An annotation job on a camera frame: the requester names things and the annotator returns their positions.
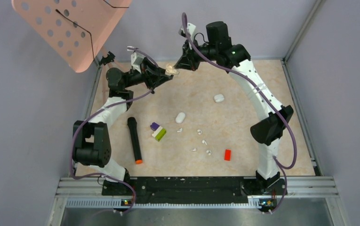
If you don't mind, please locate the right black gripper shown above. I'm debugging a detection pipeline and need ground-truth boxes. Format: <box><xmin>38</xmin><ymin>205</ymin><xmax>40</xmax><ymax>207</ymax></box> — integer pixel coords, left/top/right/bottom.
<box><xmin>175</xmin><ymin>38</ymin><xmax>217</xmax><ymax>73</ymax></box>

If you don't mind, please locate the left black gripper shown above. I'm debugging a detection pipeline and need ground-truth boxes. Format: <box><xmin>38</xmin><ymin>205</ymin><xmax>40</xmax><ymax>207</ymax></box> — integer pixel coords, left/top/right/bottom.
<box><xmin>123</xmin><ymin>56</ymin><xmax>172</xmax><ymax>89</ymax></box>

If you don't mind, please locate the beige earbud case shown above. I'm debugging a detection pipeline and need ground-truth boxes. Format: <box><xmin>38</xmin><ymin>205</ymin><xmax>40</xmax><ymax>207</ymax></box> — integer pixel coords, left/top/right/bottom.
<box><xmin>165</xmin><ymin>64</ymin><xmax>180</xmax><ymax>75</ymax></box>

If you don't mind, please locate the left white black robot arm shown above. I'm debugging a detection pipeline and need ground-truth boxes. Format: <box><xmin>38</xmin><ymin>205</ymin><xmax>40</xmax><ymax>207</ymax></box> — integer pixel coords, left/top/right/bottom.
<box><xmin>72</xmin><ymin>57</ymin><xmax>174</xmax><ymax>195</ymax></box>

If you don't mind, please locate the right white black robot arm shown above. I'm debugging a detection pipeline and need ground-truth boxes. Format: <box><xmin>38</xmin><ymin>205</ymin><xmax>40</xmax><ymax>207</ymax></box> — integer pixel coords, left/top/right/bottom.
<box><xmin>175</xmin><ymin>19</ymin><xmax>294</xmax><ymax>194</ymax></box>

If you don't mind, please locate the white earbud case far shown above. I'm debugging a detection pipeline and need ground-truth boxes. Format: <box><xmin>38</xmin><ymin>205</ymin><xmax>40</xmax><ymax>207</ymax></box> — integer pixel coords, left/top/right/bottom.
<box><xmin>213</xmin><ymin>94</ymin><xmax>225</xmax><ymax>103</ymax></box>

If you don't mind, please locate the white closed earbud case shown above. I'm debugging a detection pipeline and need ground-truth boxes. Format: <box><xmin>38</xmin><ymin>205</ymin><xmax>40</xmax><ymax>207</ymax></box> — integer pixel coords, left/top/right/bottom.
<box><xmin>175</xmin><ymin>112</ymin><xmax>186</xmax><ymax>124</ymax></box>

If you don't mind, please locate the black marker orange cap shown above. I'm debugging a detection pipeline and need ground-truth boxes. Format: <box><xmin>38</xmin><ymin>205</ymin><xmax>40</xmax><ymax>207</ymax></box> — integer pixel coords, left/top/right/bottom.
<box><xmin>128</xmin><ymin>117</ymin><xmax>143</xmax><ymax>164</ymax></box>

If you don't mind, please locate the purple white green block stack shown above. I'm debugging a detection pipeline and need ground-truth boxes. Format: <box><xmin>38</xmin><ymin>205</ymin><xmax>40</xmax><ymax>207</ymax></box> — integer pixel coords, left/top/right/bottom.
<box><xmin>150</xmin><ymin>122</ymin><xmax>167</xmax><ymax>142</ymax></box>

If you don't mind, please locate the pink perforated music stand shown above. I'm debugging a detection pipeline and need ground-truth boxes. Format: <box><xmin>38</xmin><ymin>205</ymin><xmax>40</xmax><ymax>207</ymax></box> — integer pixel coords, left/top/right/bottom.
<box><xmin>11</xmin><ymin>0</ymin><xmax>131</xmax><ymax>73</ymax></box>

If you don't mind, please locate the red toy brick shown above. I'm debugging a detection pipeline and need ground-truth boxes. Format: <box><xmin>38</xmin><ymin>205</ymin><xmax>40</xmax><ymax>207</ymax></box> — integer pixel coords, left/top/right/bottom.
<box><xmin>224</xmin><ymin>149</ymin><xmax>232</xmax><ymax>161</ymax></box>

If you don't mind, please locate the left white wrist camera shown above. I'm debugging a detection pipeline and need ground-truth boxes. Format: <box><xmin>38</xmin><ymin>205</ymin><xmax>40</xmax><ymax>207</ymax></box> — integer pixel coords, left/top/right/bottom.
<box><xmin>127</xmin><ymin>46</ymin><xmax>145</xmax><ymax>73</ymax></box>

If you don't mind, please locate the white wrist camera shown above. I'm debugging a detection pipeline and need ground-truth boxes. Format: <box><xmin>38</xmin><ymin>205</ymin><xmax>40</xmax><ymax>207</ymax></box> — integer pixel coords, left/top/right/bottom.
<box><xmin>127</xmin><ymin>46</ymin><xmax>145</xmax><ymax>73</ymax></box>
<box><xmin>178</xmin><ymin>23</ymin><xmax>196</xmax><ymax>40</ymax></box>

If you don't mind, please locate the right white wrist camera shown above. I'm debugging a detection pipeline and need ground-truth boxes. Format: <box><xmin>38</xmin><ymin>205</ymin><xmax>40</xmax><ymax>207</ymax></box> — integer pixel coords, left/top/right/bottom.
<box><xmin>178</xmin><ymin>23</ymin><xmax>196</xmax><ymax>40</ymax></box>

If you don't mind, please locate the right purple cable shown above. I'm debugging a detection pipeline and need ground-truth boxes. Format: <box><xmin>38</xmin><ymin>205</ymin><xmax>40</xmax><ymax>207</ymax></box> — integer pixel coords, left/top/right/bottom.
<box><xmin>181</xmin><ymin>12</ymin><xmax>298</xmax><ymax>215</ymax></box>

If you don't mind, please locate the purple cable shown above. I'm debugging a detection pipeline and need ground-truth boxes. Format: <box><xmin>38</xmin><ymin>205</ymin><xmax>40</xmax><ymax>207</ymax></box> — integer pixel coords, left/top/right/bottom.
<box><xmin>181</xmin><ymin>12</ymin><xmax>298</xmax><ymax>215</ymax></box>
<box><xmin>69</xmin><ymin>47</ymin><xmax>159</xmax><ymax>216</ymax></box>

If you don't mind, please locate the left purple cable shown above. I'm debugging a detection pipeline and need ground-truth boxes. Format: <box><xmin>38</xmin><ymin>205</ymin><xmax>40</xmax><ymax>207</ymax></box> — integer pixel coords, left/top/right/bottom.
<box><xmin>69</xmin><ymin>47</ymin><xmax>159</xmax><ymax>216</ymax></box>

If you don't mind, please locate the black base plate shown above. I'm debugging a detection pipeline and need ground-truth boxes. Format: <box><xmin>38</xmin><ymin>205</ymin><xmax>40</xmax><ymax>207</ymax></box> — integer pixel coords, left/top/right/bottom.
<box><xmin>102</xmin><ymin>176</ymin><xmax>287</xmax><ymax>204</ymax></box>

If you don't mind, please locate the aluminium frame rail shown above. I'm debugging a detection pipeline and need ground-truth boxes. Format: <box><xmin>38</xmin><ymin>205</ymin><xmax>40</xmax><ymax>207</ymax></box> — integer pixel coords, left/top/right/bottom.
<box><xmin>48</xmin><ymin>176</ymin><xmax>350</xmax><ymax>226</ymax></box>

